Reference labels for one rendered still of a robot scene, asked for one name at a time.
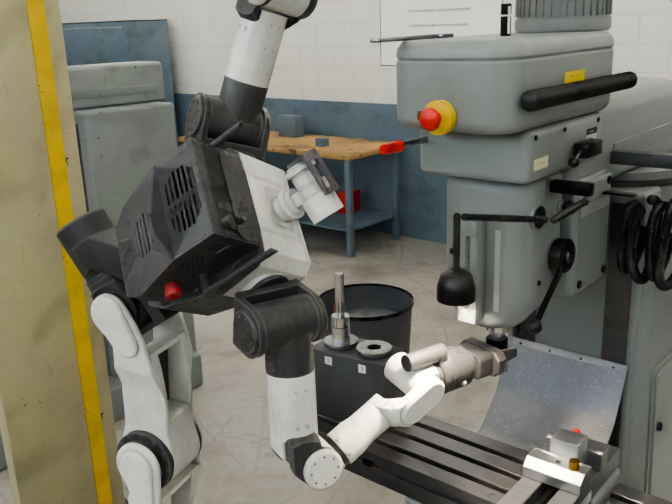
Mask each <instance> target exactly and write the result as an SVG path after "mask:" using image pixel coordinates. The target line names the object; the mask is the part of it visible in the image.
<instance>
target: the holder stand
mask: <svg viewBox="0 0 672 504"><path fill-rule="evenodd" d="M399 352H404V353H406V349H405V348H402V347H397V346H393V345H391V344H390V343H388V342H385V341H381V340H366V339H361V338H358V337H357V336H355V335H353V334H350V340H349V341H348V342H345V343H336V342H333V341H332V334H330V335H328V336H326V337H325V338H324V339H323V340H322V341H320V342H319V343H317V344H315V345H314V365H315V384H316V402H317V414H319V415H322V416H326V417H329V418H333V419H336V420H339V421H344V420H346V419H347V418H349V417H350V416H351V415H353V414H354V413H355V412H356V411H357V410H358V409H359V408H361V407H362V406H363V405H364V404H365V403H366V402H367V401H368V400H370V399H371V398H372V397H373V396H374V395H375V394H378V395H380V396H381V397H382V398H384V399H396V398H403V397H405V396H406V394H405V393H404V392H403V391H401V390H400V389H399V388H398V387H397V386H395V385H394V384H393V383H392V382H391V381H389V380H388V379H387V378H386V377H385V375H384V369H385V366H386V363H387V362H388V360H389V359H390V358H391V357H392V356H393V355H395V354H397V353H399Z"/></svg>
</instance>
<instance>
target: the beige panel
mask: <svg viewBox="0 0 672 504"><path fill-rule="evenodd" d="M85 213H87V211H86V203H85V195H84V188H83V180H82V173H81V165H80V158H79V150H78V143H77V135H76V127H75V120H74V112H73V105H72V97H71V90H70V82H69V74H68V67H67V59H66V52H65V44H64V37H63V29H62V22H61V14H60V6H59V0H0V429H1V435H2V440H3V446H4V451H5V457H6V462H7V468H8V474H9V479H10V485H11V490H12V496H13V501H14V504H129V503H128V500H127V499H125V498H124V490H123V483H122V476H121V474H120V472H119V470H118V467H117V462H116V458H117V456H116V454H117V447H118V445H117V437H116V430H115V422H114V415H113V407H112V400H111V392H110V384H109V377H108V369H107V362H106V354H105V347H104V339H103V333H102V332H101V331H100V329H99V328H98V327H97V326H96V325H95V323H94V321H93V319H92V316H91V305H92V303H93V300H92V298H91V291H90V290H89V288H88V287H87V285H86V283H87V282H86V280H85V278H83V277H82V275H81V273H80V272H79V270H78V269H77V267H76V266H75V264H74V263H73V261H72V259H71V258H70V256H69V255H68V253H67V252H66V250H65V249H64V247H63V245H62V244H61V242H60V241H59V239H58V238H57V232H58V231H59V230H60V229H61V228H62V227H63V226H65V225H66V224H67V223H69V222H71V221H72V220H74V219H75V218H77V217H79V216H81V215H83V214H85Z"/></svg>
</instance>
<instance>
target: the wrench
mask: <svg viewBox="0 0 672 504"><path fill-rule="evenodd" d="M449 37H454V33H452V34H427V35H415V36H400V37H386V38H373V39H370V43H381V42H395V41H407V40H420V39H432V38H449Z"/></svg>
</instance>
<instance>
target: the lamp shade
mask: <svg viewBox="0 0 672 504"><path fill-rule="evenodd" d="M475 300H476V285H475V282H474V279H473V276H472V274H471V273H470V272H469V271H467V270H466V269H464V268H461V267H460V268H459V269H453V267H451V268H448V269H447V270H445V271H443V272H442V273H441V275H440V277H439V280H438V283H437V301H438V302H439V303H441V304H444V305H448V306H466V305H470V304H472V303H474V302H475Z"/></svg>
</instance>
